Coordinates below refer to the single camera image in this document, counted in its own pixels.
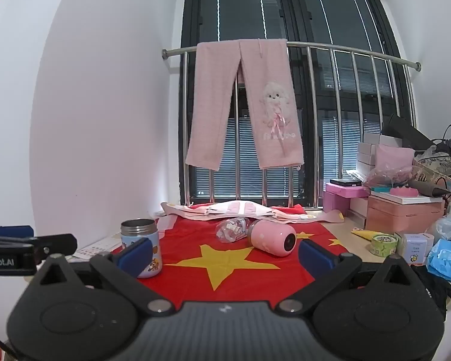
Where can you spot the flat white box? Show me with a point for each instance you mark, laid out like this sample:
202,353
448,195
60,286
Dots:
424,197

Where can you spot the large pale pink box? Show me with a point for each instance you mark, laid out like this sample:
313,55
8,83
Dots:
398,216

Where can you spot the steel window railing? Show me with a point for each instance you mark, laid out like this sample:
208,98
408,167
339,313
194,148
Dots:
186,82

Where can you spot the black bag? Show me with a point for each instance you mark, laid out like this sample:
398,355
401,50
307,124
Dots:
406,131

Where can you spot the blue wipes packet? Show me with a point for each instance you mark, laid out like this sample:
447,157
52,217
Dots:
447,259

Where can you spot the patterned tote bag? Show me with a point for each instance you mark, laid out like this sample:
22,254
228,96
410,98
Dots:
445,173

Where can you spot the teal box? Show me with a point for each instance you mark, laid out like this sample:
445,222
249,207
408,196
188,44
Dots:
379,188

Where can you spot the printed paper sheet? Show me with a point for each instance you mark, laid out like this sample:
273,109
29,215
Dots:
97,250

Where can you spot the red cloth with yellow stars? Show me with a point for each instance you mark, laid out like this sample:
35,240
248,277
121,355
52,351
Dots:
188,240

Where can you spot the green tape roll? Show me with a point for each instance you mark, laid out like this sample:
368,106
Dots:
383,245

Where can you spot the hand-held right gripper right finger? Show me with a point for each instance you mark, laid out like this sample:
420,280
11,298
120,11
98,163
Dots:
317,257

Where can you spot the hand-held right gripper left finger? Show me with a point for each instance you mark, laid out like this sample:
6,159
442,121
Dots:
135,257

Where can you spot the black cloth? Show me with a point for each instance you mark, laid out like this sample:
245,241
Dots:
432,289

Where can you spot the white and pink cloth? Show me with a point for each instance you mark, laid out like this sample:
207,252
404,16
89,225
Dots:
244,208

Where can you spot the clear plastic bag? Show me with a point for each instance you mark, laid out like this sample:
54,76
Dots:
449,229

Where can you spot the small black box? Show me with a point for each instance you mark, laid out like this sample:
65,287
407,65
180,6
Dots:
345,182

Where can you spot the yellow packet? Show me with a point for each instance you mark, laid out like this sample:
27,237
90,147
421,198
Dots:
363,234

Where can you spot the stack of white boxes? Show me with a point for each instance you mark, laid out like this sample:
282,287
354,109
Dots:
368,154

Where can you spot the pink cup with clear lid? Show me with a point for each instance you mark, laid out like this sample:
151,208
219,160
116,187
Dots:
270,238

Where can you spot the blue cartoon steel cup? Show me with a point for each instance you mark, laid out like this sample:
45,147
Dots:
139,229

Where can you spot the black framed window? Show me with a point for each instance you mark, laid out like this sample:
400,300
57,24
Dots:
248,0

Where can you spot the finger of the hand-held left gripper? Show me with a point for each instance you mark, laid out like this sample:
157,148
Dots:
56,244
13,231

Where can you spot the pink crown shaped item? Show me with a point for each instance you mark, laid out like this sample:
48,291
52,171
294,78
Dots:
402,191

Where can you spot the small white box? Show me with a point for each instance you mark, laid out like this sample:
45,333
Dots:
413,248

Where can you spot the pink plastic bag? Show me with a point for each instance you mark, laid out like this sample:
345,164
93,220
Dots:
392,158

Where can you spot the pink stool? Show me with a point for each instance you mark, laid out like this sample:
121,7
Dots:
342,194

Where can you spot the pink pants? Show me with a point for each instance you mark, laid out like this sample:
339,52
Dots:
210,101

